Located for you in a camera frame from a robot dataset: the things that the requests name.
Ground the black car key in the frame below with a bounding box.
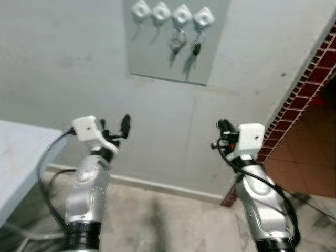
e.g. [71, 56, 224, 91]
[191, 30, 205, 57]

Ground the pale blue folding table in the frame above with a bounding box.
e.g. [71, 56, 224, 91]
[0, 120, 71, 227]

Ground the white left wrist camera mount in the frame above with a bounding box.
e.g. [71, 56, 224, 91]
[72, 115, 125, 153]

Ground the grey wall board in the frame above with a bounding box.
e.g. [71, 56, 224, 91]
[122, 0, 232, 86]

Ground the thin black floor cable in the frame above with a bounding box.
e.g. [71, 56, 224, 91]
[288, 192, 336, 217]

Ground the white adhesive wall hook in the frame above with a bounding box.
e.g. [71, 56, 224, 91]
[193, 7, 215, 30]
[151, 2, 172, 24]
[172, 4, 193, 27]
[131, 0, 152, 23]

